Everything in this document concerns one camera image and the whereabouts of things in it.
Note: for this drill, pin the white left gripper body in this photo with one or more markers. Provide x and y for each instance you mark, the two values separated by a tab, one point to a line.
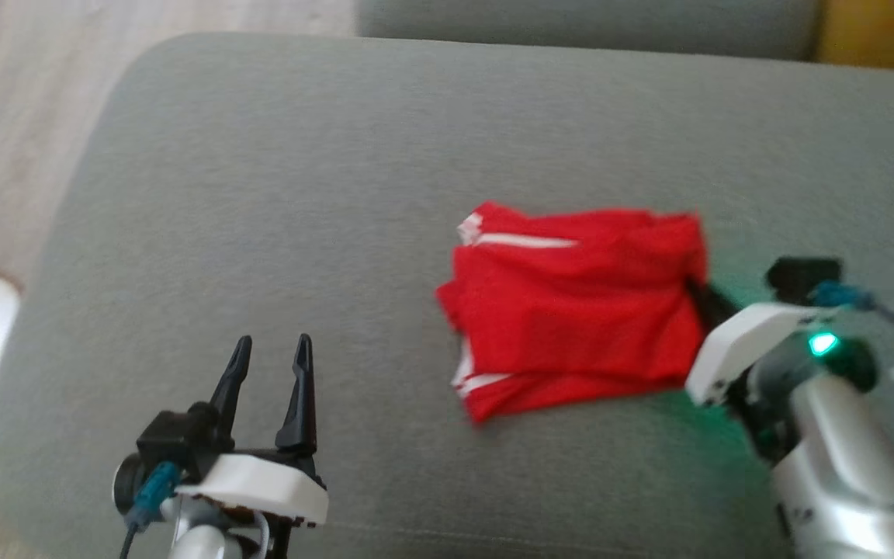
268	485

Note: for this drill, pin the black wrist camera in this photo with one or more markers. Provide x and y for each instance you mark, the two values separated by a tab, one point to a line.
171	439
800	276

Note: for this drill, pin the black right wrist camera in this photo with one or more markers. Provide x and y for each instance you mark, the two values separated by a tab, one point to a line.
800	276

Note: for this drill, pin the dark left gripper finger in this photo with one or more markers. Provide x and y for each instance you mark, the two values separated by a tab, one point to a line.
233	380
301	411

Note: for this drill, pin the red Bulls jersey white sleeves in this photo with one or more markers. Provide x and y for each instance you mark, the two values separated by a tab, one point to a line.
571	310

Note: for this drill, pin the grey sofa seat cushion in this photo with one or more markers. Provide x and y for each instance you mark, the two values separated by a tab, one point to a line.
587	23

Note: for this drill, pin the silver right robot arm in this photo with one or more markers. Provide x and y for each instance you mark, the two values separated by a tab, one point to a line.
843	466

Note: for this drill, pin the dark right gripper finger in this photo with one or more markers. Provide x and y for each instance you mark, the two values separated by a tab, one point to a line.
712	307

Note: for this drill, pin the large yellow sofa backrest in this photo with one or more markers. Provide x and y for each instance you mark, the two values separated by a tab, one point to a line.
881	35

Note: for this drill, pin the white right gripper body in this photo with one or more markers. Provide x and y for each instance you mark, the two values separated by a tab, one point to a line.
734	349

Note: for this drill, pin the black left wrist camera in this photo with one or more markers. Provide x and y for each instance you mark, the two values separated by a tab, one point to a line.
171	439

